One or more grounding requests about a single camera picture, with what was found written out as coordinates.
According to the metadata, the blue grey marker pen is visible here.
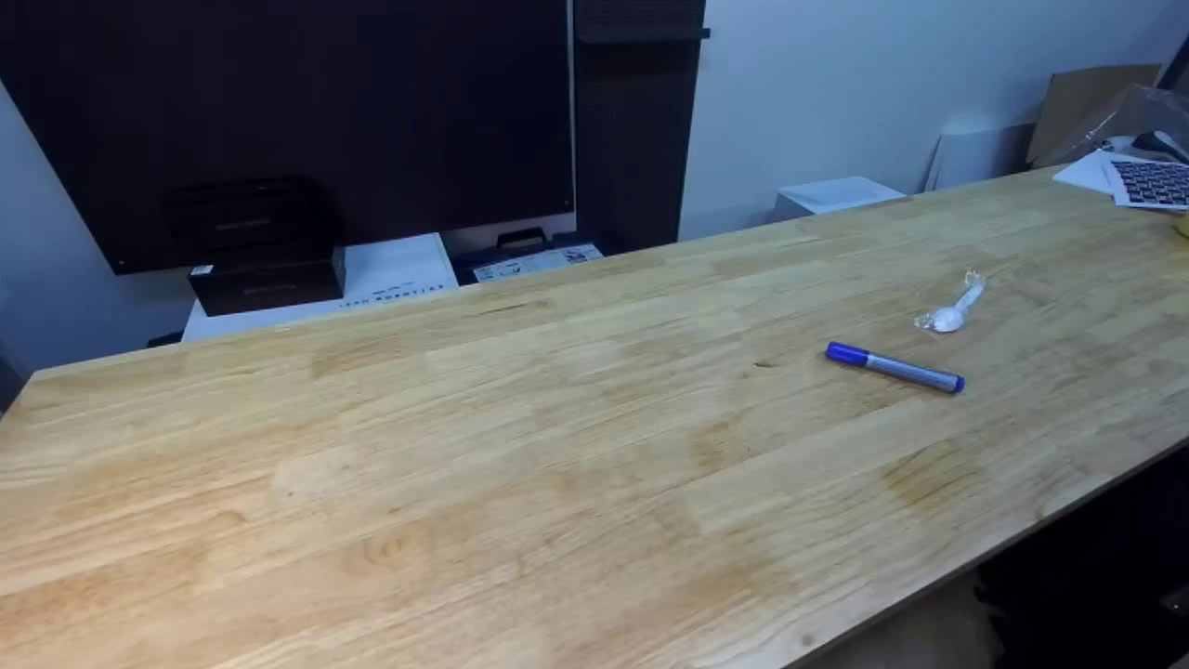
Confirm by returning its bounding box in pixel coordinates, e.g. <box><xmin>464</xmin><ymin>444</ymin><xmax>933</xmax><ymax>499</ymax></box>
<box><xmin>826</xmin><ymin>341</ymin><xmax>966</xmax><ymax>392</ymax></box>

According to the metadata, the black case with label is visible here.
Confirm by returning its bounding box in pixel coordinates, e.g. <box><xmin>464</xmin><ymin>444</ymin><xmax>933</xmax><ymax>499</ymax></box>
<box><xmin>450</xmin><ymin>225</ymin><xmax>601</xmax><ymax>282</ymax></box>

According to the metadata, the white box with text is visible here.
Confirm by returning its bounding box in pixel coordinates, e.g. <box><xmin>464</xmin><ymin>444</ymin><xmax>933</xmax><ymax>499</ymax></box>
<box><xmin>341</xmin><ymin>234</ymin><xmax>455</xmax><ymax>307</ymax></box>

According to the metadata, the white storage bin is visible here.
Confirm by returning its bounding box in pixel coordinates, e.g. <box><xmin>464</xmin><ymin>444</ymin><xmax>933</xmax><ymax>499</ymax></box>
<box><xmin>774</xmin><ymin>173</ymin><xmax>901</xmax><ymax>220</ymax></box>

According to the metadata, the tall dark cabinet panel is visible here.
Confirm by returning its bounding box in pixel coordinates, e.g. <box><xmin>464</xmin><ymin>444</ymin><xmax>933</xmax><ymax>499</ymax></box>
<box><xmin>572</xmin><ymin>0</ymin><xmax>707</xmax><ymax>253</ymax></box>

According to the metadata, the large black monitor screen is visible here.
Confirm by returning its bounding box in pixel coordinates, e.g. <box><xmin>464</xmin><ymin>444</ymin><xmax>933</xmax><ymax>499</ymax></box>
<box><xmin>0</xmin><ymin>0</ymin><xmax>572</xmax><ymax>276</ymax></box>

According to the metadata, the black box on shelf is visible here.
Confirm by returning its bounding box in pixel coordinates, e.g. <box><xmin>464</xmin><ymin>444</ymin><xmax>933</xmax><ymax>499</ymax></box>
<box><xmin>162</xmin><ymin>173</ymin><xmax>341</xmax><ymax>317</ymax></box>

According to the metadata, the white plastic spoon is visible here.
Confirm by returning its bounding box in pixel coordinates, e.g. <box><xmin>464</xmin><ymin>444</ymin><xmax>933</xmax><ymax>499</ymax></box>
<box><xmin>919</xmin><ymin>271</ymin><xmax>985</xmax><ymax>334</ymax></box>

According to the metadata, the brown cardboard box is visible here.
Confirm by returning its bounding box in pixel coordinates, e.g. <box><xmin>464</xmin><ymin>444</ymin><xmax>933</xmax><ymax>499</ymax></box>
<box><xmin>1024</xmin><ymin>61</ymin><xmax>1189</xmax><ymax>168</ymax></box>

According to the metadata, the checkered calibration sheet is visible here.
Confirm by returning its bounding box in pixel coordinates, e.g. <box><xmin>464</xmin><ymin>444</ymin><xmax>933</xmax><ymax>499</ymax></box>
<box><xmin>1056</xmin><ymin>147</ymin><xmax>1189</xmax><ymax>210</ymax></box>

